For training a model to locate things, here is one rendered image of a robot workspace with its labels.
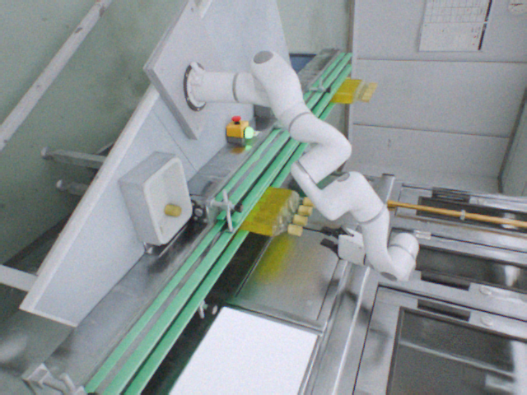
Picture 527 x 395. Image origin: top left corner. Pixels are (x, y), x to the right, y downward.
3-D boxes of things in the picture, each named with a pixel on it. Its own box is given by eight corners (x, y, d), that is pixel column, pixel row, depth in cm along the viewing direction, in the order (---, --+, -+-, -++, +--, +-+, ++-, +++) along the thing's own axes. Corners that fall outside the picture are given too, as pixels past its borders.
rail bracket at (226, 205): (211, 230, 132) (244, 237, 128) (202, 188, 123) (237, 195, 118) (215, 225, 135) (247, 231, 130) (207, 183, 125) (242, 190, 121)
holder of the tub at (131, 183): (142, 253, 123) (163, 259, 120) (117, 179, 107) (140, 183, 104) (174, 220, 135) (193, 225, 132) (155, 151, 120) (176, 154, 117)
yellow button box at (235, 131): (226, 141, 161) (243, 143, 159) (224, 125, 157) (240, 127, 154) (234, 134, 167) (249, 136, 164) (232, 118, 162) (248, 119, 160)
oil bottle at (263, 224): (226, 227, 144) (280, 239, 136) (224, 215, 141) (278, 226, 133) (233, 218, 148) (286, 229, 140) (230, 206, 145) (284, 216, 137)
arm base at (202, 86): (177, 81, 119) (222, 82, 114) (190, 51, 124) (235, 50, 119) (198, 114, 132) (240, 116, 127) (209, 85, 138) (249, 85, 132)
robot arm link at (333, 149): (276, 132, 107) (300, 166, 98) (316, 99, 105) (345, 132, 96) (296, 155, 118) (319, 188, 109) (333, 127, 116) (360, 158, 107)
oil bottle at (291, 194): (245, 201, 157) (296, 211, 149) (244, 189, 154) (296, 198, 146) (251, 193, 161) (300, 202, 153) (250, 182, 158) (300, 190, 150)
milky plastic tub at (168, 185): (139, 242, 119) (163, 248, 116) (118, 180, 107) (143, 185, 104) (171, 209, 132) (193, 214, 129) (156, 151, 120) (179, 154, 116)
